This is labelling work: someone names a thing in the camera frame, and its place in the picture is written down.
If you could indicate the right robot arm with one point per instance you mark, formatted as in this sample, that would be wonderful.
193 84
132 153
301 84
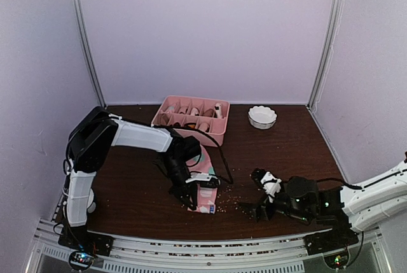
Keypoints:
347 208

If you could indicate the white scalloped bowl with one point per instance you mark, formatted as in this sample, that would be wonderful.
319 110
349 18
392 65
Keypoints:
262 117

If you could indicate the brown cream striped sock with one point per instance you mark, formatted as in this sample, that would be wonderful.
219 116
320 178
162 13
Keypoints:
218 110

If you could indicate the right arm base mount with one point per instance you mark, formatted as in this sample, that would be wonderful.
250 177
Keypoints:
322 242

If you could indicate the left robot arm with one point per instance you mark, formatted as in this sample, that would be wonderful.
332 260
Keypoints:
99 133

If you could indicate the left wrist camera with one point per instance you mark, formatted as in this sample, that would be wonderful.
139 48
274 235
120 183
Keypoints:
204 180

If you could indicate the left aluminium corner post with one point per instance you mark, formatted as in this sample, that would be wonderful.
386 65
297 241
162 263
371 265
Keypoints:
87 53

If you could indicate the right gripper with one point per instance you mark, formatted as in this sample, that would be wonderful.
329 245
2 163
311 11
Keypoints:
257 213

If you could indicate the pink patterned sock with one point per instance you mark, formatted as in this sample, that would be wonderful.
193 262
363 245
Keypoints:
201 167

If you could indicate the pink divided organizer box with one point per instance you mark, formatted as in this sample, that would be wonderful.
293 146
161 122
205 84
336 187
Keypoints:
194 116

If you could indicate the aluminium front rail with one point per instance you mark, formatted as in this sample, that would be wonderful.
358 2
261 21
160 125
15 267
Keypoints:
134 254

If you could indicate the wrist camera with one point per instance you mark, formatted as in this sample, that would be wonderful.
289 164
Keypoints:
204 180
271 185

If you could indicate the aluminium corner post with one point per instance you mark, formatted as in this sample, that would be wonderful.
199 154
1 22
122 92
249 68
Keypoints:
87 53
327 50

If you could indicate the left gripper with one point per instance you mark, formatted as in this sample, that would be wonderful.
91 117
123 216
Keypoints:
180 193

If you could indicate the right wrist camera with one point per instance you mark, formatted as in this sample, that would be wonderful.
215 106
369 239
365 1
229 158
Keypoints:
271 185

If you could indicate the right aluminium corner post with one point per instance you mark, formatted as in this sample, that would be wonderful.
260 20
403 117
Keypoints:
327 50

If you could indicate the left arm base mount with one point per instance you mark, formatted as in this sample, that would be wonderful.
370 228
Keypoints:
86 241

